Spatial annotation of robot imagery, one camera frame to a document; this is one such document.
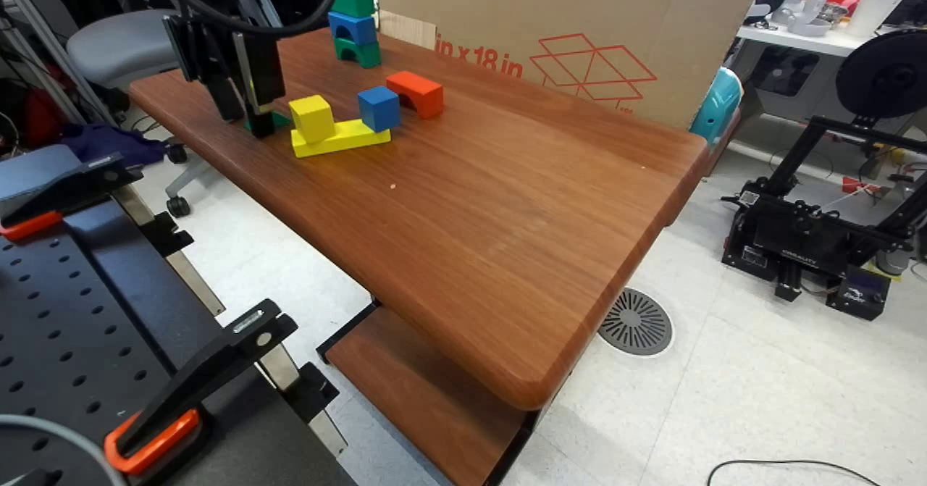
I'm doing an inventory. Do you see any aluminium frame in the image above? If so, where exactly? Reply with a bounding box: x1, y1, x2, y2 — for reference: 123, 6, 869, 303
0, 0, 118, 126

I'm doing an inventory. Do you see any yellow cube block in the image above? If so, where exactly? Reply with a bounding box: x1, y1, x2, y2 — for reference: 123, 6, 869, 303
289, 95, 337, 145

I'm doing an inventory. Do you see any purple cloth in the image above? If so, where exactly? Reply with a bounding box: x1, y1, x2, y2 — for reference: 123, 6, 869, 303
61, 123, 169, 169

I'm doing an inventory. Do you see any large cardboard box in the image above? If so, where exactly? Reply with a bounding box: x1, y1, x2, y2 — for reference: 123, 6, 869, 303
340, 0, 769, 131

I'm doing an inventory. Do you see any orange arch block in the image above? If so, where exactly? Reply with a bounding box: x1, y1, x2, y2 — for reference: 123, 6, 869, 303
386, 71, 445, 120

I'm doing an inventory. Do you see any small green block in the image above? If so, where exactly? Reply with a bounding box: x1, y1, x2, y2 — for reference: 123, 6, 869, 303
243, 111, 293, 133

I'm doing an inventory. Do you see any black clamp with orange handle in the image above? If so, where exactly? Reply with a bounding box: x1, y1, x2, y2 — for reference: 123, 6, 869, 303
104, 298, 299, 477
0, 154, 146, 243

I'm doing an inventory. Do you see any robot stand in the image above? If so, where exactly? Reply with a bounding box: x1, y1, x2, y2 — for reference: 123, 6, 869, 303
0, 144, 357, 486

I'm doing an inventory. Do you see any blue cube block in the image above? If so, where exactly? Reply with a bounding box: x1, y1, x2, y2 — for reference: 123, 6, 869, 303
357, 85, 401, 133

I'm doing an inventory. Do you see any flat yellow block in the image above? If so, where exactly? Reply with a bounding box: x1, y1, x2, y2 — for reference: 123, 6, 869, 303
291, 119, 393, 159

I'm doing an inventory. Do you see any white table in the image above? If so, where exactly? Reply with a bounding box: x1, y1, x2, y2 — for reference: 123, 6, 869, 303
726, 22, 927, 183

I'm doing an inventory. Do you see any grey cable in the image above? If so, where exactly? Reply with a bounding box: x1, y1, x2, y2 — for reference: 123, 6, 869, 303
0, 414, 128, 486

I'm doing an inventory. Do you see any blue arch block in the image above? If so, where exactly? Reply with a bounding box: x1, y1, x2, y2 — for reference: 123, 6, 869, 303
328, 12, 379, 46

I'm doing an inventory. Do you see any white paper cup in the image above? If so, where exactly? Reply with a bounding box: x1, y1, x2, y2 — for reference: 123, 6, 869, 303
845, 0, 910, 40

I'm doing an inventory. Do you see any black cable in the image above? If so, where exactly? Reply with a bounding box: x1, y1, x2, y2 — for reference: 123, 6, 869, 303
706, 458, 882, 486

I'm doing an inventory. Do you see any teal plastic chair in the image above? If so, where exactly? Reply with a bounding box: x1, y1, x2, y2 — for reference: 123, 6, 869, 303
689, 67, 744, 146

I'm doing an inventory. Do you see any round floor vent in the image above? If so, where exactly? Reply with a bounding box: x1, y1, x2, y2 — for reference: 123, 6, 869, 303
597, 288, 675, 359

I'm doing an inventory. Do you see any white headset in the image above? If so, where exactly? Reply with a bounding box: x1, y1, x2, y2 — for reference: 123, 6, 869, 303
771, 0, 834, 38

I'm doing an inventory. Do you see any grey office chair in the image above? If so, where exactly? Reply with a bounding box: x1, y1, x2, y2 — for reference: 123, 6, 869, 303
67, 9, 193, 219

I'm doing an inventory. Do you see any green arch block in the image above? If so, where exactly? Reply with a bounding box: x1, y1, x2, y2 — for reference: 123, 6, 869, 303
333, 37, 382, 69

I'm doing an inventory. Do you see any black 3D printer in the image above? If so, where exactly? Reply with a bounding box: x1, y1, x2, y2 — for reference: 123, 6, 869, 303
720, 28, 927, 322

